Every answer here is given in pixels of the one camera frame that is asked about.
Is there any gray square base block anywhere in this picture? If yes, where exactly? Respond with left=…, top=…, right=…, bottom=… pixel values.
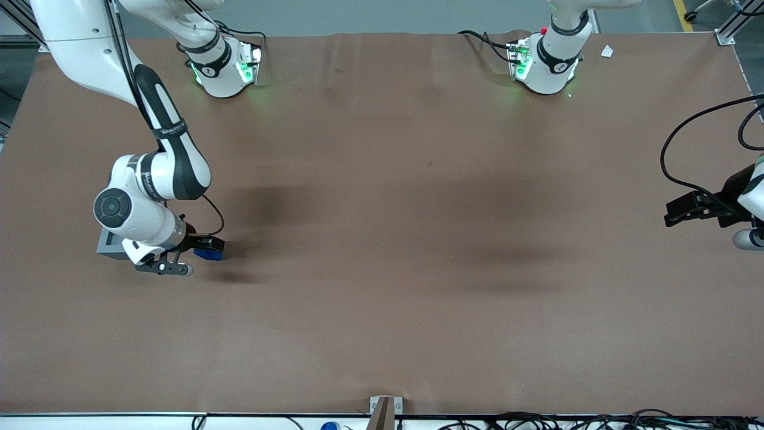
left=97, top=229, right=131, bottom=260

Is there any long black left arm cable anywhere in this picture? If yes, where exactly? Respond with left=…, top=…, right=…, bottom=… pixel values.
left=660, top=94, right=764, bottom=210

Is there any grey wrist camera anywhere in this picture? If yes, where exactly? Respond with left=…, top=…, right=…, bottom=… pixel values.
left=733, top=228, right=764, bottom=251
left=135, top=250, right=195, bottom=277

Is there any black base cable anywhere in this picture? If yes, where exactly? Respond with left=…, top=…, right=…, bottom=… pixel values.
left=175, top=0, right=267, bottom=67
left=458, top=29, right=517, bottom=64

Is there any black caster wheel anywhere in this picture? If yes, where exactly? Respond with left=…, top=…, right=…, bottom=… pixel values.
left=683, top=0, right=718, bottom=23

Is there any small metal bracket plate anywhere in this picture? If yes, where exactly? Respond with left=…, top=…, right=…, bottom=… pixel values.
left=369, top=396, right=403, bottom=416

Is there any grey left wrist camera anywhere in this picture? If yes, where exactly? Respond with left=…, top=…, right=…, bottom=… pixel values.
left=733, top=228, right=764, bottom=251

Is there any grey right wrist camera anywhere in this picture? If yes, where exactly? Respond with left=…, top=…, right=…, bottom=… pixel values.
left=135, top=250, right=195, bottom=277

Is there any black right base cable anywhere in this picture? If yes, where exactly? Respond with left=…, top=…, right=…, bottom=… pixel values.
left=175, top=0, right=267, bottom=67

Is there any black cable bundle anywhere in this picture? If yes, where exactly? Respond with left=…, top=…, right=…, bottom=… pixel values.
left=439, top=408, right=764, bottom=430

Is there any short black looped cable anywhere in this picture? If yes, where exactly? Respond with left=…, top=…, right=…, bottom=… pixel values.
left=738, top=103, right=764, bottom=152

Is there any brown table cover sheet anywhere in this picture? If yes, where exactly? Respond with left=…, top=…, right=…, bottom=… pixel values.
left=0, top=30, right=764, bottom=416

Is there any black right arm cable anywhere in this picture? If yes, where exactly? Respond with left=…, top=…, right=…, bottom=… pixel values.
left=104, top=0, right=226, bottom=237

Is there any black left base cable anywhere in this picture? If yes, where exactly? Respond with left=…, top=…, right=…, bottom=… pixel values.
left=458, top=29, right=517, bottom=64

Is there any aluminium frame profile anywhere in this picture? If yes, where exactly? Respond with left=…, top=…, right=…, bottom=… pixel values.
left=714, top=0, right=764, bottom=46
left=0, top=0, right=50, bottom=53

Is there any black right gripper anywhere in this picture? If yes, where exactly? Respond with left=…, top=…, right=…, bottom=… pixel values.
left=179, top=232, right=226, bottom=255

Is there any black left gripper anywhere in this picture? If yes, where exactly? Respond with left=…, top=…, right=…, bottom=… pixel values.
left=664, top=164, right=757, bottom=229

